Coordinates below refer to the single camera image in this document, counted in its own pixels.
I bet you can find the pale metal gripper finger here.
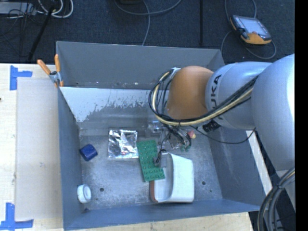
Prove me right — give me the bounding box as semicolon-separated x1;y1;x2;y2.
153;149;168;167
146;120;167;135

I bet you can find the white round cup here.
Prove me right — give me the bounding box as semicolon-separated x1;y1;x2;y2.
77;184;92;204

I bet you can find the blue rounded block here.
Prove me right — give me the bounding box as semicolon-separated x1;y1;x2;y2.
79;143;98;162

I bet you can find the silver foil packet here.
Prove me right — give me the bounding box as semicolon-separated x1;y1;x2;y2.
107;128;139;159

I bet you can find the grey metal bin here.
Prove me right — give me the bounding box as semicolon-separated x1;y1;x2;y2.
55;41;266;231

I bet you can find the green studded flat block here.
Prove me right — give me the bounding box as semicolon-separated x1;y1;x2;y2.
136;140;167;183

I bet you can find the white plastic tub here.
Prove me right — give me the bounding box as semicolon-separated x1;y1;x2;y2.
153;153;195;204

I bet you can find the red-brown flat block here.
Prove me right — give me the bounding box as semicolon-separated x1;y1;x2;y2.
149;180;159;204

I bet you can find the pale cardboard board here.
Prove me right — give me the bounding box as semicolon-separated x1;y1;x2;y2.
14;77;64;223

